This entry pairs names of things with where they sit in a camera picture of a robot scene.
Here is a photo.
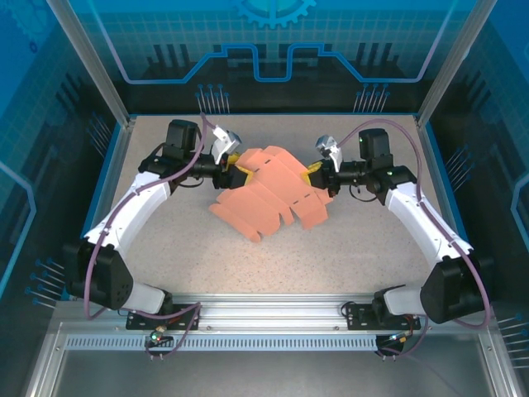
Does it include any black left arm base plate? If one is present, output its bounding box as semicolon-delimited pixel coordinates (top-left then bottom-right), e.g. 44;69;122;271
126;302;202;332

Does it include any cable connector with green light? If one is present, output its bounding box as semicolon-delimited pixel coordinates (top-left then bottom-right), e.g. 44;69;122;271
386;329;416;347
149;326;174;347

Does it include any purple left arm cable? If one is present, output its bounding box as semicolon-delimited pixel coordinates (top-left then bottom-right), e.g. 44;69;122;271
82;111;220;361

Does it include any aluminium mounting rail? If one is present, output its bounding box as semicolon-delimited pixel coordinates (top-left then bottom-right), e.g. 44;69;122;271
53;292;493;332

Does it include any grey metal shelf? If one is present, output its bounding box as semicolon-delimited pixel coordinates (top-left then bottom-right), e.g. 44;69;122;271
24;322;522;397

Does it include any slotted grey cable duct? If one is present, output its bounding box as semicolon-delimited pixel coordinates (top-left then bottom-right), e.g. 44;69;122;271
64;334;398;352

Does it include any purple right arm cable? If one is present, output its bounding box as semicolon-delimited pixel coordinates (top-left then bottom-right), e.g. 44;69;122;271
338;118;493;361

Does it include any orange paper box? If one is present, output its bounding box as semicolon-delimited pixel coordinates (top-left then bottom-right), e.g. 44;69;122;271
208;145;335;245

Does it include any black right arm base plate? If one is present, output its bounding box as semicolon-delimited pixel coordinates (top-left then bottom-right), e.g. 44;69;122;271
345;304;429;332

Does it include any aluminium frame post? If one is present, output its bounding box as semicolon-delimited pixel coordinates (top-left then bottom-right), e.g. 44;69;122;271
415;0;492;128
45;0;138;128

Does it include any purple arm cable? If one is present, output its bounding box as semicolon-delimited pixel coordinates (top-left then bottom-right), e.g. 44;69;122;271
82;111;220;361
338;118;493;361

